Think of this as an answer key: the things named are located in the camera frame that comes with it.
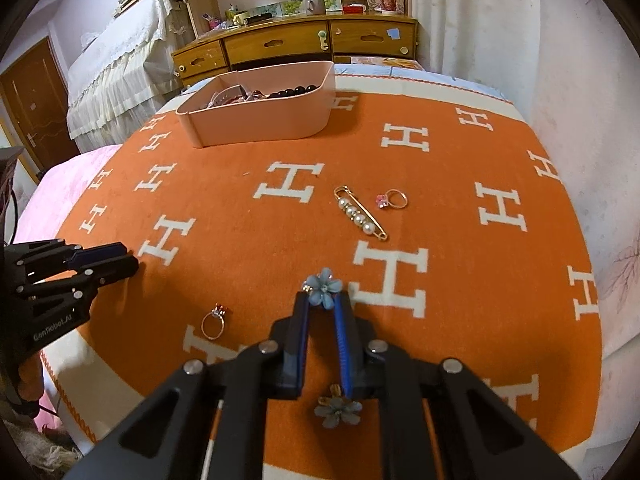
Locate white lace furniture cover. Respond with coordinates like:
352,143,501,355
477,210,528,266
66,0,196,153

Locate blue flower earring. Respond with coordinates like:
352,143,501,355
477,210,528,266
301,267,342,308
314,384,362,428

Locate person's left hand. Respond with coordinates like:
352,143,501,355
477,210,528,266
17,355,46,403

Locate pink plastic tray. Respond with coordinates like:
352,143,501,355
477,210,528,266
175,60,335,148

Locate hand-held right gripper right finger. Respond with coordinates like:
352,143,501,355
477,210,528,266
333,293,576,480

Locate pink fluffy blanket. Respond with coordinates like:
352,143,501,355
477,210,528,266
12,144,123,431

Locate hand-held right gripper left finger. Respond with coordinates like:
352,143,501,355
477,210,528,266
75,290,313,480

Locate row of photo cards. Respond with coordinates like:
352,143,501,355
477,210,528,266
250,0,306,18

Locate white floral curtain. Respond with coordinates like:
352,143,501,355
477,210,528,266
407,0,640,361

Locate wooden desk with drawers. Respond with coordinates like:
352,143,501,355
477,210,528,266
171,12,418,88

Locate printed magazine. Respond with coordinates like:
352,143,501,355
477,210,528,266
350,56,426,71

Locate brown wooden door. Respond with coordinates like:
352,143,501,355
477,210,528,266
0,35,81,181

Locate pink flower ring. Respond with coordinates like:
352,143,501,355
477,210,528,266
375,188,408,209

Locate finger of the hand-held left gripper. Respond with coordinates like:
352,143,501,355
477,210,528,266
16,255,140,302
14,240,128,268

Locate orange patterned blanket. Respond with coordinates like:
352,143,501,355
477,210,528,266
40,72,603,480

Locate gold pearl safety pin brooch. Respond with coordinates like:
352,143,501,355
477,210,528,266
333,186,388,242

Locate black bead bracelet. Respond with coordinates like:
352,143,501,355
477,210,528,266
265,82,321,100

